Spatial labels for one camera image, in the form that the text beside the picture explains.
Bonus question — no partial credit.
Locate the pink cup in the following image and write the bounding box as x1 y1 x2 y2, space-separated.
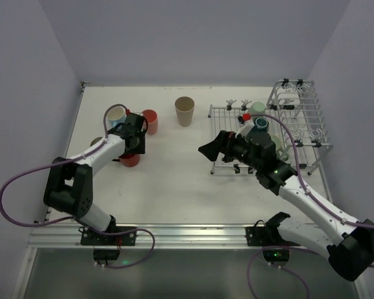
142 109 158 135

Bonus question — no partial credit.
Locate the red mug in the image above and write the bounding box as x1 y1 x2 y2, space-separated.
118 154 140 168

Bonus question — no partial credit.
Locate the cream brown mug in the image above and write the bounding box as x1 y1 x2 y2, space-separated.
90 137 102 146

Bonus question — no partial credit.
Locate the dark teal mug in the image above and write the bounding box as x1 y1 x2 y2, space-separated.
253 117 269 133

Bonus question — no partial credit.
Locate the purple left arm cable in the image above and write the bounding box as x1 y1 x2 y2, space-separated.
0 104 156 269

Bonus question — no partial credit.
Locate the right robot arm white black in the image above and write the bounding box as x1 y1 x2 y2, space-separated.
198 130 374 282

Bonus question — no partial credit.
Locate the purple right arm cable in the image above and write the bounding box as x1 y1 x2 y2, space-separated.
247 112 374 299

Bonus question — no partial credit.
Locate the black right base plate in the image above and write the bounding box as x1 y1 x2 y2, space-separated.
245 220 299 247

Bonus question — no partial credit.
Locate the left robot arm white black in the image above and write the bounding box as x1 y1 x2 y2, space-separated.
44 113 148 234

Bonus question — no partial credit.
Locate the pale green mug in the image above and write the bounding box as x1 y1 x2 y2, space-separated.
270 135 289 162

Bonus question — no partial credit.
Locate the metal wire dish rack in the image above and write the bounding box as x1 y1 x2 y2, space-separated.
209 78 333 175

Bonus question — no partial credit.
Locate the aluminium rail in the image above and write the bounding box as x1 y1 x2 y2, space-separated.
27 222 331 250

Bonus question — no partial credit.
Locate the light blue mug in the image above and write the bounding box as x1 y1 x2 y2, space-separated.
106 106 127 128

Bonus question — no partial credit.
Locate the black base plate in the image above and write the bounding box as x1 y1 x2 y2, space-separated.
79 225 137 247
245 220 299 247

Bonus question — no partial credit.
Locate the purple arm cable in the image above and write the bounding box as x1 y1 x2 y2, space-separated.
247 112 374 299
0 104 156 269

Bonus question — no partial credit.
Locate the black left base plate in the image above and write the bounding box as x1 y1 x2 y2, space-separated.
79 225 137 247

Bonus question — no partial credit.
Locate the beige tall cup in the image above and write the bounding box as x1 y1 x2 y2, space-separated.
175 97 194 127

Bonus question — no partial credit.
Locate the light green cup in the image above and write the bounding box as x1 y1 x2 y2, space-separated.
248 102 266 118

